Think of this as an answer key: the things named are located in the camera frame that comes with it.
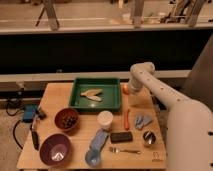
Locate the blue box device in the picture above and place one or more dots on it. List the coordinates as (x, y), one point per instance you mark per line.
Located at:
(29, 113)

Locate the black sponge block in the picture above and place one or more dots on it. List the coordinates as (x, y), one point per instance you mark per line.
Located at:
(120, 137)

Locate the purple bowl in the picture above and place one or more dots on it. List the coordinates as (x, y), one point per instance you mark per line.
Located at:
(55, 149)

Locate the light blue crumpled glove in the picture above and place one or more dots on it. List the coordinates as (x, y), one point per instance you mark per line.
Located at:
(141, 121)

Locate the shiny metal cup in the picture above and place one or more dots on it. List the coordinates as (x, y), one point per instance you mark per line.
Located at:
(149, 138)

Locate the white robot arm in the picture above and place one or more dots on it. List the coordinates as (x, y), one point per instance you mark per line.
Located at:
(189, 143)

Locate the black handled tool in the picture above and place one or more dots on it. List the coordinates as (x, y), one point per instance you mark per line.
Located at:
(39, 115)

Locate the green plastic tray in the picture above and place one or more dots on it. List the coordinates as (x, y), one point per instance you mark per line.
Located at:
(111, 94)

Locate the orange carrot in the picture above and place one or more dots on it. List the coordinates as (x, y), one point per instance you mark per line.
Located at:
(126, 120)

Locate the silver fork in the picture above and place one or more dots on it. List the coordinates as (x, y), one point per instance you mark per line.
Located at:
(117, 150)

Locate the white plastic cup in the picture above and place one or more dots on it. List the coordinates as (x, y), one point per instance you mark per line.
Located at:
(105, 119)

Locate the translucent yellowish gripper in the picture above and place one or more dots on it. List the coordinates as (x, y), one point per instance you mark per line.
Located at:
(134, 100)

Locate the brown bowl with dark items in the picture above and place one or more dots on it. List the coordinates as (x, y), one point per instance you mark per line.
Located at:
(66, 119)

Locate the blue measuring scoop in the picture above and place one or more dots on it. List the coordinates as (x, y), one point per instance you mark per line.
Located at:
(92, 157)

